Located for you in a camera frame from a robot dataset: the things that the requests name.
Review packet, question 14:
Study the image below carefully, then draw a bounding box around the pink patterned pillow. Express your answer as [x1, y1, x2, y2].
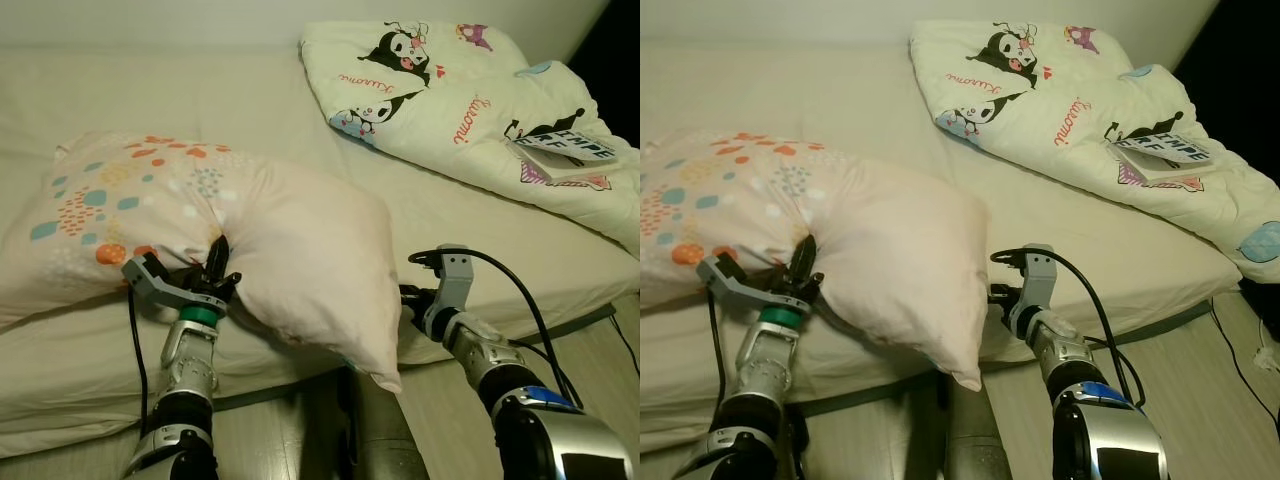
[640, 130, 991, 394]
[0, 130, 403, 394]

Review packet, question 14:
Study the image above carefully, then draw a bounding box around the cream cartoon print quilt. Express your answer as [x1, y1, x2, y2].
[300, 18, 641, 257]
[908, 18, 1280, 287]

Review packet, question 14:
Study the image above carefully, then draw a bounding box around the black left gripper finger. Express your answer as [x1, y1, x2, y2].
[205, 235, 235, 284]
[790, 235, 823, 286]

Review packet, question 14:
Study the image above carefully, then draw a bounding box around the thin black power cable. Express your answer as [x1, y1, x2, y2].
[1210, 295, 1280, 421]
[605, 315, 641, 377]

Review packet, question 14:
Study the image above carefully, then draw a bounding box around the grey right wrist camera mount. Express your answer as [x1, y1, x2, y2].
[990, 243, 1058, 339]
[407, 243, 474, 339]

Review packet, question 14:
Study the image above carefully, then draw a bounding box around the white paperback book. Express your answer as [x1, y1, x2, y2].
[1105, 132, 1217, 187]
[508, 130, 619, 187]

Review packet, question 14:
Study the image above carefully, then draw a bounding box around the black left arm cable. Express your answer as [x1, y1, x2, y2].
[127, 285, 151, 436]
[707, 290, 727, 401]

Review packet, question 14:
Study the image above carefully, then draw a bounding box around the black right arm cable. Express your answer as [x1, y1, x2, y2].
[1040, 248, 1147, 407]
[440, 248, 586, 411]

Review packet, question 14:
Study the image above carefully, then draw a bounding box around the cream sheeted mattress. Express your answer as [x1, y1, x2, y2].
[640, 40, 1237, 457]
[0, 45, 641, 461]

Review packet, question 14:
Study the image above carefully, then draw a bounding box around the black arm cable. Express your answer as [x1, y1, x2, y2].
[127, 285, 151, 436]
[1040, 248, 1147, 407]
[707, 290, 727, 401]
[440, 248, 586, 411]

